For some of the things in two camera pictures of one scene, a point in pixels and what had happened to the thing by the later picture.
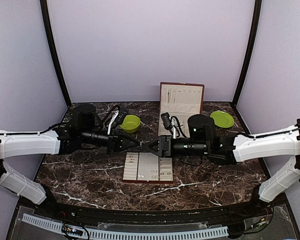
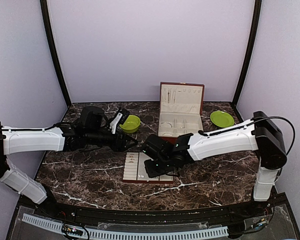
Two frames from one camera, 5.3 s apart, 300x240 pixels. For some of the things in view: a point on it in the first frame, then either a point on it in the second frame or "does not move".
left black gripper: [115, 142] does not move
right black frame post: [255, 30] does not move
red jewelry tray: [146, 167] does not move
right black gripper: [165, 143] -> [151, 172]
